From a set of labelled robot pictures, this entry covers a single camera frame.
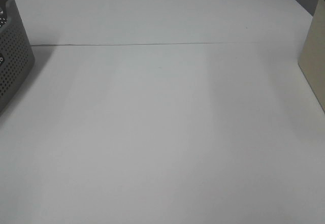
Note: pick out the grey perforated plastic basket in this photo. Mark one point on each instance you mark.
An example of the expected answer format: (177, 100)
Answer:
(17, 58)

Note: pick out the beige box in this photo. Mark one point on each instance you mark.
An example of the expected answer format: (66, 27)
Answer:
(311, 61)

